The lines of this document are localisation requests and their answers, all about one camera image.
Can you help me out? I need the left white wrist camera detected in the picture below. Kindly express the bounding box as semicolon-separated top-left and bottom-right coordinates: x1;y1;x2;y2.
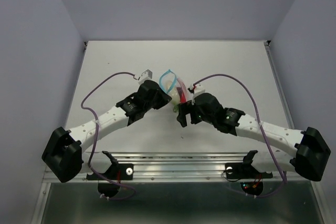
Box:
133;69;153;84

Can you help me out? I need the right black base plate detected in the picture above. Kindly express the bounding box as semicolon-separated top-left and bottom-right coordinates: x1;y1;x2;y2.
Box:
224;163;273;180

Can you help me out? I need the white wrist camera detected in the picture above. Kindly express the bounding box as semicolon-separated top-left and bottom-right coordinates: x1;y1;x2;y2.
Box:
188;83;205;97
133;69;153;84

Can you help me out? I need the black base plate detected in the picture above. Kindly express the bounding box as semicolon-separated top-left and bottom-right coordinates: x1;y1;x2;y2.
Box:
101;163;134;180
224;163;273;180

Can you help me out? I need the red chili pepper toy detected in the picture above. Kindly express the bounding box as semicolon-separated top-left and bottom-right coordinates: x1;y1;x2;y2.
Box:
176;87;186;103

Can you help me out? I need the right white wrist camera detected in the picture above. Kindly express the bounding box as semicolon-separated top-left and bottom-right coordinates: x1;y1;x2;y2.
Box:
188;83;205;97

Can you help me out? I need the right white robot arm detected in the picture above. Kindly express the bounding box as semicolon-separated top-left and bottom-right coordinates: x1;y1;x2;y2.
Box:
177;93;331;182

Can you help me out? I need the clear zip top bag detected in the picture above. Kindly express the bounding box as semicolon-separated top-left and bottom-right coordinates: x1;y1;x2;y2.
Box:
159;69;189;113

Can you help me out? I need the white radish toy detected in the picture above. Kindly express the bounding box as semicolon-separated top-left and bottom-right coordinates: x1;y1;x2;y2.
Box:
162;76;180;113

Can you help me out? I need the aluminium mounting rail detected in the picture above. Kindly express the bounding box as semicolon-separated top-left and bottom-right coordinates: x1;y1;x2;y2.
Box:
45;151;281;183

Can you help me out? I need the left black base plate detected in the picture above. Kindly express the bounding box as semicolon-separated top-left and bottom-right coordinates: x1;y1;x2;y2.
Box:
101;163;134;180

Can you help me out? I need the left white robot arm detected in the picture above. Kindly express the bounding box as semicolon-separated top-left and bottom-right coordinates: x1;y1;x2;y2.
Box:
41;80;172;183

